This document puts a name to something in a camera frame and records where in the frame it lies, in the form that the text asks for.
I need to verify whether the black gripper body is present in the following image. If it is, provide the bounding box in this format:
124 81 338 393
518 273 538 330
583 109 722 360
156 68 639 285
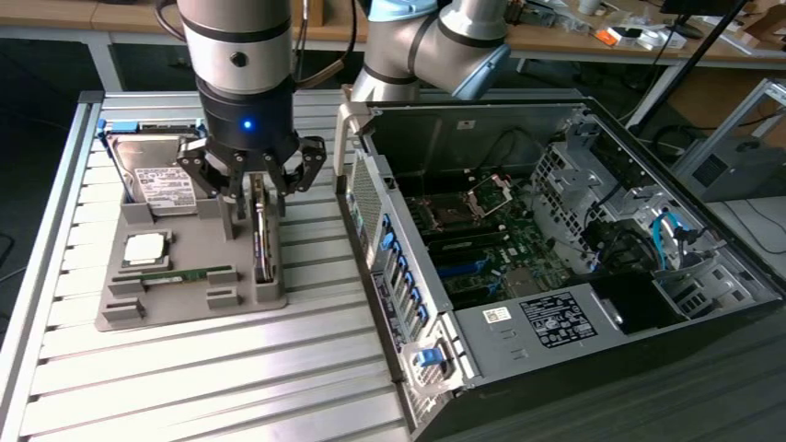
195 81 300 160

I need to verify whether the graphics card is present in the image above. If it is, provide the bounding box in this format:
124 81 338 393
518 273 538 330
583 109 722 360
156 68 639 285
248 172 279 283

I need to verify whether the hard disk with blue carrier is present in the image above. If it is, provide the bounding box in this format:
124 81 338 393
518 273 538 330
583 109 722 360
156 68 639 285
96 118 213 217

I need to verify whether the open black PC case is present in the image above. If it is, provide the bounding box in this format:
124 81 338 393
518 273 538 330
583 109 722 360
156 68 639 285
332 88 786 442

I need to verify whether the silver CPU chip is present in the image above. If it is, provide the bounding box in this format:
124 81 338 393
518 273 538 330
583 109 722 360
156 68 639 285
120 232 172 268

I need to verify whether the green RAM stick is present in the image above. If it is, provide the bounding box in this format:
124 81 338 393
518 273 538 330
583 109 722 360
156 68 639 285
128 266 234 283

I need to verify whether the cardboard box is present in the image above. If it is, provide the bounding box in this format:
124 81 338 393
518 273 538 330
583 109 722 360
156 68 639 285
291 0 324 27

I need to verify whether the grey parts rack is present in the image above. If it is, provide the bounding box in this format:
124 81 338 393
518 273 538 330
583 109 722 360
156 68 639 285
95 192 290 333

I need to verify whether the black RAM slot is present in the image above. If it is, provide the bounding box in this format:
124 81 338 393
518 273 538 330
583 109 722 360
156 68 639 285
424 231 511 245
428 241 515 257

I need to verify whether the metal socket cover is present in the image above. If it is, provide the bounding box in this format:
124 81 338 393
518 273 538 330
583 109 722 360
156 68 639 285
466 174 515 215

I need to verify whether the blue expansion slot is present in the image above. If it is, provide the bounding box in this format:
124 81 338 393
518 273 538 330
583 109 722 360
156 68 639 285
439 261 492 278

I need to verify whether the wooden desk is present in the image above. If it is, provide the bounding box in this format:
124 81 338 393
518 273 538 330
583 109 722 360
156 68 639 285
506 0 786 130
0 0 370 92

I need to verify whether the green motherboard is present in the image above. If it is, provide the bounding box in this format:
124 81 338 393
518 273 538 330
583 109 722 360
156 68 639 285
402 172 584 309

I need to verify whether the chipset heatsink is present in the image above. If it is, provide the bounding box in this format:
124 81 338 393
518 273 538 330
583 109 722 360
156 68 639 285
502 268 543 297

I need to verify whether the grey metal box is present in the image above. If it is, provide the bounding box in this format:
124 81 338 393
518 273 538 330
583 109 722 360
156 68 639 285
508 0 558 27

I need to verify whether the grey power supply unit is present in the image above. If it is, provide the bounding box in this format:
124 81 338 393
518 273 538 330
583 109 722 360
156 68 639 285
451 285 622 383

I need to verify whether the orange white box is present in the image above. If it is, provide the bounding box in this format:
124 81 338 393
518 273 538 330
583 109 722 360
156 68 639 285
598 26 643 47

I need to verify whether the black stand pole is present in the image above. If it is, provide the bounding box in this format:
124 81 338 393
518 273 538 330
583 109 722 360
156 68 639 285
625 0 755 131

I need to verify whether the grey machine housing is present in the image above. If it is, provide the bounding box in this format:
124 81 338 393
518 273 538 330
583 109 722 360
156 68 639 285
671 135 786 204

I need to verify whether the black monitor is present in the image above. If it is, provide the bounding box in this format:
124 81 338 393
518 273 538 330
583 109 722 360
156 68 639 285
661 0 747 39

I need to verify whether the beige case handle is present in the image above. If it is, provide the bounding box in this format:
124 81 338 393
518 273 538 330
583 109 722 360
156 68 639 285
334 101 374 177

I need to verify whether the black wire loop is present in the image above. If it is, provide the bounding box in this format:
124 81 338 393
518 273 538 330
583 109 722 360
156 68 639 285
490 128 546 174

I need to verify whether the blue wire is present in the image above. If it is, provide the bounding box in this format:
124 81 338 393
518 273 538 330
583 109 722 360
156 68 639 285
650 209 685 273

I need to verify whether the grey wire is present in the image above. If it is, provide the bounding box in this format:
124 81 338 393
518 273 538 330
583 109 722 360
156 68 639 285
654 255 719 283

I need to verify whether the aluminium profile frame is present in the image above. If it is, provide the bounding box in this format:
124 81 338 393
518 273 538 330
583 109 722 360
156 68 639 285
723 76 786 139

